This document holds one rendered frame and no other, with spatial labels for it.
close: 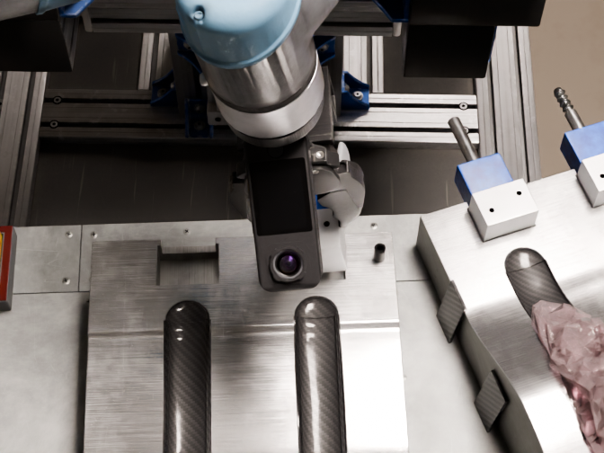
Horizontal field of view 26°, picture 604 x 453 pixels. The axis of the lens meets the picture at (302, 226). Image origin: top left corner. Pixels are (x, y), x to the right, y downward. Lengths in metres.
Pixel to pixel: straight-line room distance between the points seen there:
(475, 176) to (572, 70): 1.21
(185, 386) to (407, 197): 0.93
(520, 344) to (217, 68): 0.43
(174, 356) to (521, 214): 0.33
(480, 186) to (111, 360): 0.37
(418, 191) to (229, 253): 0.87
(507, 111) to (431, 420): 0.95
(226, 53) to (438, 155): 1.24
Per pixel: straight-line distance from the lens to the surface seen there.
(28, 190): 1.98
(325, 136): 0.95
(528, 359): 1.10
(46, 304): 1.23
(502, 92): 2.06
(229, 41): 0.77
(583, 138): 1.24
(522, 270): 1.18
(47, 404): 1.18
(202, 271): 1.15
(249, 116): 0.86
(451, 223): 1.19
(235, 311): 1.10
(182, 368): 1.09
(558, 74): 2.38
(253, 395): 1.07
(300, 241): 0.93
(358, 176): 0.99
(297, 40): 0.80
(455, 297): 1.15
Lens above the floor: 1.88
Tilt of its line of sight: 60 degrees down
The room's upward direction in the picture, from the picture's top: straight up
